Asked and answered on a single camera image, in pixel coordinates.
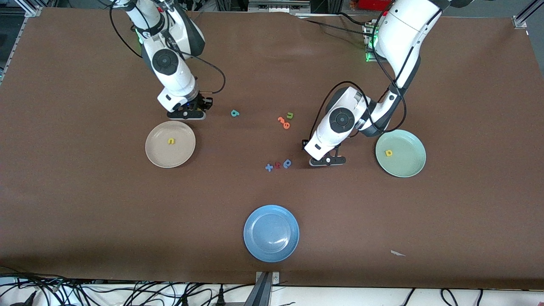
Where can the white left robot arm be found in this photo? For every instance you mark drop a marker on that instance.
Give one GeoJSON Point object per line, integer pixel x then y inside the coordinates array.
{"type": "Point", "coordinates": [340, 121]}

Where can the grey aluminium frame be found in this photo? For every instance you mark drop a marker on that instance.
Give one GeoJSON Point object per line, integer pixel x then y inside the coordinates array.
{"type": "Point", "coordinates": [278, 6]}

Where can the aluminium corner bracket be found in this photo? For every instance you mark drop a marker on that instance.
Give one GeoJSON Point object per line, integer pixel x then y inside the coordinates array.
{"type": "Point", "coordinates": [519, 22]}

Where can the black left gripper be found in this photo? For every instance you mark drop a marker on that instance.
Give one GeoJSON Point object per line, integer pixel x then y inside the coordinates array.
{"type": "Point", "coordinates": [303, 145]}

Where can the white paper scrap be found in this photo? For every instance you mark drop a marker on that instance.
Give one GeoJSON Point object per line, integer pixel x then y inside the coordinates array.
{"type": "Point", "coordinates": [397, 253]}

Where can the red box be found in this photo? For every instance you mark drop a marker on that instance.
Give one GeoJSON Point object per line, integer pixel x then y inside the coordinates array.
{"type": "Point", "coordinates": [374, 4]}

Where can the pale green plate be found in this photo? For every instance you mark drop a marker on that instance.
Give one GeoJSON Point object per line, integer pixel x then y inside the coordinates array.
{"type": "Point", "coordinates": [403, 159]}

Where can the blue plate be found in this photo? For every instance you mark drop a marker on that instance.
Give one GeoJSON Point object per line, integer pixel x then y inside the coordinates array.
{"type": "Point", "coordinates": [271, 233]}

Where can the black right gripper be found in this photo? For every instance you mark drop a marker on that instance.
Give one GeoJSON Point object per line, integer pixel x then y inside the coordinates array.
{"type": "Point", "coordinates": [202, 103]}

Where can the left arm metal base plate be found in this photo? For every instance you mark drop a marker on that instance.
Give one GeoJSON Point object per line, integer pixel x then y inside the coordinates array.
{"type": "Point", "coordinates": [368, 56]}

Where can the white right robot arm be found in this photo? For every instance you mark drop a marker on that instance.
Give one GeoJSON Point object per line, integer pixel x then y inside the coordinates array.
{"type": "Point", "coordinates": [174, 72]}

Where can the blue foam letter a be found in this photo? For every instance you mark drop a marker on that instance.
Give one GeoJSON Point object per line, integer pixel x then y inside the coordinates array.
{"type": "Point", "coordinates": [287, 164]}

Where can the aluminium profile with bracket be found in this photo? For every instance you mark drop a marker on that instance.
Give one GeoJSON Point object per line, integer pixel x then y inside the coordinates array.
{"type": "Point", "coordinates": [262, 289]}

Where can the beige brown plate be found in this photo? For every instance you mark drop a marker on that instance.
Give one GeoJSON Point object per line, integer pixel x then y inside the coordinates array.
{"type": "Point", "coordinates": [170, 153]}

